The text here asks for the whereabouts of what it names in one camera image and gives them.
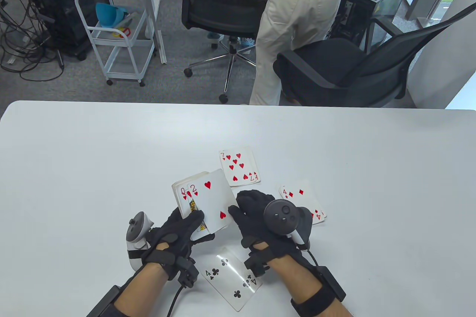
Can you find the seven of hearts playing card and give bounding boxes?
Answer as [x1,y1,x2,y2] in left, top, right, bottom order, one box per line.
[219,148,261,187]

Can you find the four of clubs playing card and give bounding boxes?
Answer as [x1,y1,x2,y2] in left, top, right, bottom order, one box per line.
[200,246,263,312]

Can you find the black glass computer tower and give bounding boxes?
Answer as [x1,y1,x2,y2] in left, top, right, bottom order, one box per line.
[329,0,408,50]

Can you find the two of hearts playing card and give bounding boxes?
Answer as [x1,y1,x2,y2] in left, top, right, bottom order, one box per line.
[186,169,238,230]

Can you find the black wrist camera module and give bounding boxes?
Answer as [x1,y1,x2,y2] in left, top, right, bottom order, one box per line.
[244,248,274,276]
[176,257,199,288]

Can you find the black forearm strap with box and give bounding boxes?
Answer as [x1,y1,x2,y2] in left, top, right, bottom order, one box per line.
[290,266,347,317]
[86,285,123,317]

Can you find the four of diamonds playing card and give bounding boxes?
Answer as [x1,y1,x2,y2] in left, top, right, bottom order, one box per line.
[279,180,327,225]

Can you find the tangle of black floor cables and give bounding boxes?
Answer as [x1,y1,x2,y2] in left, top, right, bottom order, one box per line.
[0,0,65,81]

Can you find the black mesh office chair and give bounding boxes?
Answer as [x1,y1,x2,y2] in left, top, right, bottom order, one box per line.
[177,0,270,104]
[273,2,476,107]

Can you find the person's left forearm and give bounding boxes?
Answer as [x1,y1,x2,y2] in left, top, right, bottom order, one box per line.
[112,263,170,317]

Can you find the person's right hand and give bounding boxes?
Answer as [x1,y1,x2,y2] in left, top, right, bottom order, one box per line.
[228,190,312,267]

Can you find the person's left hand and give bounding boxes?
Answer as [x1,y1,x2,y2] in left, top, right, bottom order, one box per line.
[143,207,216,281]

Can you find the person's right forearm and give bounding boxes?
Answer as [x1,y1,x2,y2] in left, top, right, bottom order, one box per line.
[266,258,352,317]

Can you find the blue plastic funnel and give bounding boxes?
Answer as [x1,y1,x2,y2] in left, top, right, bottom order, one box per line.
[95,2,129,29]

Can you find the grey white VR controller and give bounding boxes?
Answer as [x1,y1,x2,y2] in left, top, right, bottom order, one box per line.
[263,199,313,251]
[126,212,155,271]

